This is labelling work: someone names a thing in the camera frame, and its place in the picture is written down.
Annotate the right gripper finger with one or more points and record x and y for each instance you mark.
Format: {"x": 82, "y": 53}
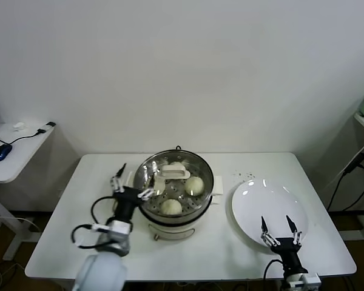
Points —
{"x": 267, "y": 233}
{"x": 294, "y": 232}

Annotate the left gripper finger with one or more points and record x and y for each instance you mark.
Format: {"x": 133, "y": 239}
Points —
{"x": 148, "y": 189}
{"x": 117, "y": 180}

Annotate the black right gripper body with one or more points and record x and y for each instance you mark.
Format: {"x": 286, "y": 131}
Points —
{"x": 288, "y": 250}

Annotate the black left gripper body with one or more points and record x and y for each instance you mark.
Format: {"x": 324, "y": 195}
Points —
{"x": 126, "y": 203}

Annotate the white steamed baozi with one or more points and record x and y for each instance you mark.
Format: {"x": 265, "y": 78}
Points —
{"x": 159, "y": 186}
{"x": 176, "y": 164}
{"x": 171, "y": 207}
{"x": 194, "y": 185}

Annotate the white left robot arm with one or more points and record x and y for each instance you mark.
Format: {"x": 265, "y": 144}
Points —
{"x": 101, "y": 272}

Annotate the stainless steel steamer basket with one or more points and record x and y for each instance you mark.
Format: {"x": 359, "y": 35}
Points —
{"x": 220, "y": 185}

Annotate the white round plate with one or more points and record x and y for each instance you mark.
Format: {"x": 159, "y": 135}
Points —
{"x": 270, "y": 200}

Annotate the white electric cooker pot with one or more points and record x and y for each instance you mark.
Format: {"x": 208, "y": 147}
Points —
{"x": 170, "y": 232}

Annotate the scattered dark crumbs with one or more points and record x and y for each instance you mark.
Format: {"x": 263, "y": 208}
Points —
{"x": 251, "y": 175}

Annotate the white side desk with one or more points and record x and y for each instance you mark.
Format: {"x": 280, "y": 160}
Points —
{"x": 21, "y": 157}

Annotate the small white object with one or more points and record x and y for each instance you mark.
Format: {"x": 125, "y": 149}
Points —
{"x": 18, "y": 125}

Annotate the blue computer mouse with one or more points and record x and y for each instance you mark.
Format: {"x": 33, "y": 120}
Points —
{"x": 1, "y": 151}

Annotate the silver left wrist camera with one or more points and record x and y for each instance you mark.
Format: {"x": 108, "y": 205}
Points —
{"x": 118, "y": 228}

